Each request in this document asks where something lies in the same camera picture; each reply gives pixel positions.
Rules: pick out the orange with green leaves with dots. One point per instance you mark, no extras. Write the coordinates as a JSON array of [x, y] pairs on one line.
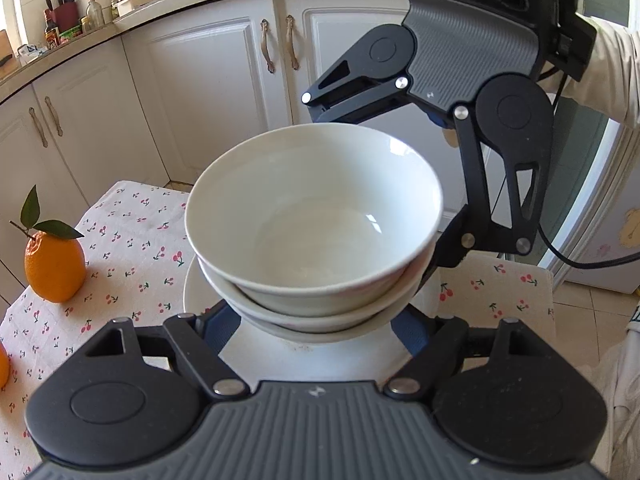
[[55, 270]]

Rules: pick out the stained white fruit-print plate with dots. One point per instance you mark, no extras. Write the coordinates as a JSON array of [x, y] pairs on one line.
[[260, 357]]

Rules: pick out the person's white clothing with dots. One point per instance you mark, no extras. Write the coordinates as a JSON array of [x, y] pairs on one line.
[[622, 400]]

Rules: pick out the green snack packet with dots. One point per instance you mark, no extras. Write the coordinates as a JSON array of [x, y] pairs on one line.
[[70, 33]]

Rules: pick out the leafless orange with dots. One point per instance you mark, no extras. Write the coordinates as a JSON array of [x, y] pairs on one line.
[[3, 367]]

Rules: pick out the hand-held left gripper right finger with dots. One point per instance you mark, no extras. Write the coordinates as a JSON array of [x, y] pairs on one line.
[[406, 341]]

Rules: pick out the red knife block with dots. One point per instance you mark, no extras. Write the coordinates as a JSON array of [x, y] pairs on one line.
[[65, 15]]

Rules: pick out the white cherry-print cloth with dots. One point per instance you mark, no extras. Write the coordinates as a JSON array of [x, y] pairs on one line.
[[125, 270]]

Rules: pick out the person's right forearm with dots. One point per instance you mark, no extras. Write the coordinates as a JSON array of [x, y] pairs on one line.
[[615, 70]]

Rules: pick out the clear glass jar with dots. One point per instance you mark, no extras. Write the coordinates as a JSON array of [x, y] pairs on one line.
[[95, 14]]

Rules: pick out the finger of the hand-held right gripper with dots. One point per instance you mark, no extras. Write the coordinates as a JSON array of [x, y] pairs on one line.
[[475, 195], [350, 102]]

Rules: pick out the white plastic tray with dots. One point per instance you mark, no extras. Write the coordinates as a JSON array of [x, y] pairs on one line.
[[145, 2]]

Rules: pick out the wooden cutting board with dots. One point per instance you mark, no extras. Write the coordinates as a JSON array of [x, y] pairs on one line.
[[4, 50]]

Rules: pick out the dark sauce bottle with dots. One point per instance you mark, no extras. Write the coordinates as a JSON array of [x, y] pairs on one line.
[[51, 35]]

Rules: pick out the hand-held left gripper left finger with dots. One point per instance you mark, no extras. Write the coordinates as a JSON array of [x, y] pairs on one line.
[[221, 332]]

